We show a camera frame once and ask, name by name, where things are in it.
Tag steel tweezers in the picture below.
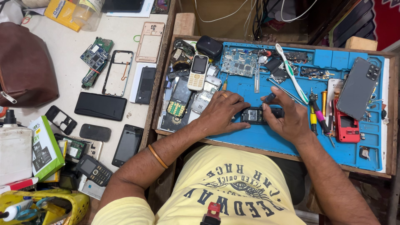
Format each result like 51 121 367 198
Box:
266 78 306 106

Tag yellow handled screwdriver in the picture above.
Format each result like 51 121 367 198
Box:
310 105 319 136

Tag red phone housing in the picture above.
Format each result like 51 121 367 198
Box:
333 99 361 144

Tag person's right hand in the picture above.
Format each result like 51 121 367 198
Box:
261 86 315 145

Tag wooden work tray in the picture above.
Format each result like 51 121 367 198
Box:
152 34 399 179

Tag white phone with black battery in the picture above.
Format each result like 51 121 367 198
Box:
129 62 158 105

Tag black handled screwdriver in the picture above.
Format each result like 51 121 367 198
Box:
263 92 277 105

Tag white card packet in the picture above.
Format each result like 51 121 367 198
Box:
326 78 344 129

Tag clear plastic bottle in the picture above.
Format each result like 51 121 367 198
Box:
71 0 105 32

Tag light wooden block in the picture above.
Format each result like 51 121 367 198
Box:
172 12 196 37
345 36 378 51

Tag heap of small phone parts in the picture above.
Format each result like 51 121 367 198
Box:
170 38 198 79

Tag brown leather bag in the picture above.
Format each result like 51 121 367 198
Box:
0 21 60 109

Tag yellow printed t-shirt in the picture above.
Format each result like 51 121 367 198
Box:
91 145 307 225

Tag black tablet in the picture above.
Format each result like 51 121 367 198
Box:
101 0 146 13

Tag black box with gold print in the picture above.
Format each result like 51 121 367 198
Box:
159 108 195 133

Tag blue and green circuit boards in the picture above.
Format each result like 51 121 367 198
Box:
80 36 114 89

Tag orange wrist bangle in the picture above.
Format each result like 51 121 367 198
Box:
148 144 169 169

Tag small black phone frame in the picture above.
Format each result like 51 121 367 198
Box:
45 105 78 136

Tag silver phone housing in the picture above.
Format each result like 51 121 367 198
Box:
191 75 223 115

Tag yellow carton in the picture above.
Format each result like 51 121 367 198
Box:
44 0 82 32

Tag red and black poster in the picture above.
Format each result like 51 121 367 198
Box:
328 0 400 51

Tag red and black clip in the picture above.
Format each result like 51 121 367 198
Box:
200 201 222 225

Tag blue silicone repair mat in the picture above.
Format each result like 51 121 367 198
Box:
207 41 386 172

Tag white keypad phone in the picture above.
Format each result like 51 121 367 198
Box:
187 55 209 92

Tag gold phone with green board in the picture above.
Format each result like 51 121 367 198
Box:
54 133 104 164

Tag red and white packet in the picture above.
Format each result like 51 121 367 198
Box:
0 177 39 194

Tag white and green toothbrush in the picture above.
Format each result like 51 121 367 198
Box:
275 43 309 105

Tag white cables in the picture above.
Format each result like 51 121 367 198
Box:
194 0 319 41

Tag black earbuds case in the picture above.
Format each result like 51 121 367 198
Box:
196 35 224 59

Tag green and white battery box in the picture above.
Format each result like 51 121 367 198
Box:
28 115 66 183

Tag yellow plastic basket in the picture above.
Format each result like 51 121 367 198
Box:
0 189 91 225

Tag blue phone circuit board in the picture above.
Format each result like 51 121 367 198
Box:
221 50 259 78

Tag orange handled screwdriver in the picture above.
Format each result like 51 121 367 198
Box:
321 90 328 118

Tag pink phone frame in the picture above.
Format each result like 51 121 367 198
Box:
135 21 165 64

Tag black phone frame with wire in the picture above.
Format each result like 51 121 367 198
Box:
101 50 134 98

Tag small black touchscreen phone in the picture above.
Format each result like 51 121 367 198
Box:
111 124 144 168

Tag large black smartphone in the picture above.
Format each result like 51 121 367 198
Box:
74 91 128 122

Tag person's left hand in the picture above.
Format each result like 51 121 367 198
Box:
199 91 252 137

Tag white bottle with black cap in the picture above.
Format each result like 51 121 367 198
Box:
0 109 34 187

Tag white glue tube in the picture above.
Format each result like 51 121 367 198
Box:
0 199 34 223

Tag grey smartphone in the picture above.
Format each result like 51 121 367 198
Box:
336 56 381 121

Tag dark grey back cover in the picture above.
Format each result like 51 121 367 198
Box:
79 123 112 143

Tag black phone with yellow keypad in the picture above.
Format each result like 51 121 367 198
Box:
166 76 194 119

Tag pink handled cutters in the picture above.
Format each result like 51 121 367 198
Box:
308 88 336 148

